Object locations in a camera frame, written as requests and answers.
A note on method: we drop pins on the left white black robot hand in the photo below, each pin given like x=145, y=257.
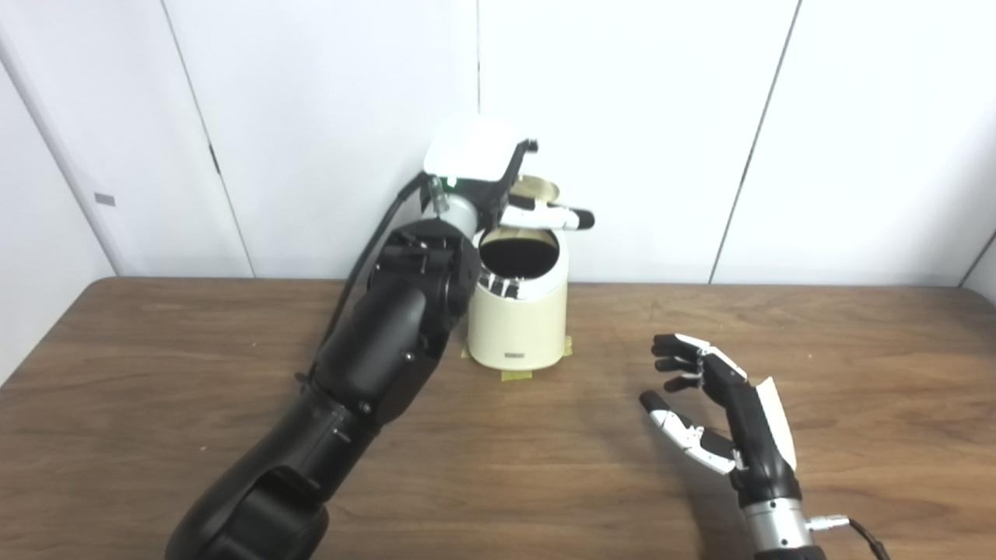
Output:
x=471, y=152

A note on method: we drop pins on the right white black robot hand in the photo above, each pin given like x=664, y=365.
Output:
x=759, y=443

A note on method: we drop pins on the cream round bin lid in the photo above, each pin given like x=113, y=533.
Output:
x=538, y=190

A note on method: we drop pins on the cream-colored round bin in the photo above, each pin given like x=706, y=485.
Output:
x=517, y=327

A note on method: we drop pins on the small gray wall label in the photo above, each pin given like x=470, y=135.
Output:
x=105, y=199

